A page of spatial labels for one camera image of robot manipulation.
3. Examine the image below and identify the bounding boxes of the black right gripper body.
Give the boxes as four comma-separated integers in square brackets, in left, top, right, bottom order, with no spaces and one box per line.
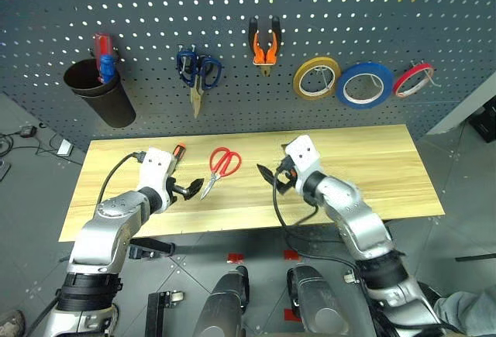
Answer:
[275,155,300,195]

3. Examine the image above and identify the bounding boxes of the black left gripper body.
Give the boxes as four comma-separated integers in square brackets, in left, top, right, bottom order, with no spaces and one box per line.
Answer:
[166,176,188,204]

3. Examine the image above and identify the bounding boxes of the yellow tape roll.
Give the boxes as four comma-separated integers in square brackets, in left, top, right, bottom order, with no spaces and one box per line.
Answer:
[292,57,343,101]

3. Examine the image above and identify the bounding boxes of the blue tape roll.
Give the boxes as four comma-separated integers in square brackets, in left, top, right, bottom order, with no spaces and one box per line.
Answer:
[336,61,395,110]

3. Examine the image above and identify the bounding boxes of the red tape roll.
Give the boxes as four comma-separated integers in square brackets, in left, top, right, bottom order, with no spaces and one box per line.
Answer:
[392,62,436,98]

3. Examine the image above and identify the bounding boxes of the grey perforated metal pegboard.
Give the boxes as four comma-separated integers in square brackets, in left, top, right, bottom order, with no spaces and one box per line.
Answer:
[0,0,496,153]

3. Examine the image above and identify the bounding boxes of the orange and black screwdriver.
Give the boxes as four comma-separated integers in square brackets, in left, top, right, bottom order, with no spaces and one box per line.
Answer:
[171,143,188,168]

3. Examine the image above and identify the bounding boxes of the black cup holder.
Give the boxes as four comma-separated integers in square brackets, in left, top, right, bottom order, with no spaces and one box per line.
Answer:
[63,57,137,129]

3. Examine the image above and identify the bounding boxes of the dark rounded robot shape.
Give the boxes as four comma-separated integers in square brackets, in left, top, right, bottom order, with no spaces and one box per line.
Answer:
[286,265,352,337]
[191,265,250,337]

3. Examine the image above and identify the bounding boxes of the orange and black pliers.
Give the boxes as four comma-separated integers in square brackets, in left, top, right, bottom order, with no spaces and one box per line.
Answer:
[248,15,282,77]

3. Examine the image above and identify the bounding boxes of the metal scissors hook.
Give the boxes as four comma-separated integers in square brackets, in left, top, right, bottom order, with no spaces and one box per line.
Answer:
[177,43,196,77]

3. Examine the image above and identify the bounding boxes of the grey partition panel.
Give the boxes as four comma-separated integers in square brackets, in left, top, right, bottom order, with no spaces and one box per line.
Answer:
[425,70,496,136]

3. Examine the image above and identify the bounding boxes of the black floor bar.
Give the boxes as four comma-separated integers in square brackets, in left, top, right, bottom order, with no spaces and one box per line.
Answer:
[454,253,496,263]

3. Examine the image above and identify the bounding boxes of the black box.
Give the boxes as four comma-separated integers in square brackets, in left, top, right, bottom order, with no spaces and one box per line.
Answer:
[467,96,496,144]

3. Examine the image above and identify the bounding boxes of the person's brown shoe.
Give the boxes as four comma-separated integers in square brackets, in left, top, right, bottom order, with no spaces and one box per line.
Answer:
[0,309,26,337]

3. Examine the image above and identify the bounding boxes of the person's grey clothed limb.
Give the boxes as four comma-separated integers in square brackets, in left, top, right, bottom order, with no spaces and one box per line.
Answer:
[432,289,496,337]

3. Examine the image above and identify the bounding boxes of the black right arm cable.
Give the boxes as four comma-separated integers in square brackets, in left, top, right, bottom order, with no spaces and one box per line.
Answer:
[272,172,360,270]

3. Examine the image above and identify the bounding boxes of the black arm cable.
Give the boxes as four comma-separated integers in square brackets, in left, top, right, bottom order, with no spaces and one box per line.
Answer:
[96,151,147,208]
[272,172,360,270]

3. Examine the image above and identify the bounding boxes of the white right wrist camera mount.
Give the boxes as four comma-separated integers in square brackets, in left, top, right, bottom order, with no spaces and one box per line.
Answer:
[284,134,323,195]

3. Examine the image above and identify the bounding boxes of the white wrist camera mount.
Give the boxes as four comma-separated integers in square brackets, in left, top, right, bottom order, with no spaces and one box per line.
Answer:
[284,134,323,195]
[137,146,176,207]

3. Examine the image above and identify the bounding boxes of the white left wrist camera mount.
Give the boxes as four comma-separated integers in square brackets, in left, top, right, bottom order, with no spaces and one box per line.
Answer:
[137,146,176,207]

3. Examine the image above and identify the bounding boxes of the red handled scissors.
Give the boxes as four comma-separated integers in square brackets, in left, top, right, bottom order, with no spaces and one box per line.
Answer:
[199,146,243,201]

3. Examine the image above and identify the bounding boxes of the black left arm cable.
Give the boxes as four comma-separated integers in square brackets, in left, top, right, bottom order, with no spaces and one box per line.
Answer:
[96,151,147,208]

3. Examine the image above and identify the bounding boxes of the blue handled scissors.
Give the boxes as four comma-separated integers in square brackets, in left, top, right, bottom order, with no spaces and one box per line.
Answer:
[176,49,223,119]

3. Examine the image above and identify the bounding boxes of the black caster frame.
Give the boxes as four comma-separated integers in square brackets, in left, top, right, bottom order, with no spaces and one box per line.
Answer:
[146,290,185,337]

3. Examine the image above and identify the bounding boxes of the black floor cables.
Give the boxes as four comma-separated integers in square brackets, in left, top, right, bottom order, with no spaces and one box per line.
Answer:
[0,129,84,167]

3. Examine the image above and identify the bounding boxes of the red and blue handled screwdriver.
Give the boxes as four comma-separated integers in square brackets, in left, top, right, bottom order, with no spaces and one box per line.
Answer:
[94,33,115,84]

